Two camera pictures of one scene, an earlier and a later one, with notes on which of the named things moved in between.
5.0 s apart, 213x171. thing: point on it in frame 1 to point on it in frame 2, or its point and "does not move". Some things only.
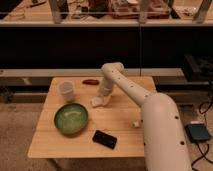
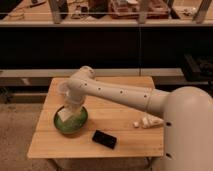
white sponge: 97,101 to 64,114
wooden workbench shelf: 105,12 does not move
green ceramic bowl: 71,119 does not move
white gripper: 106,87 to 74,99
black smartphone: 104,139 does not move
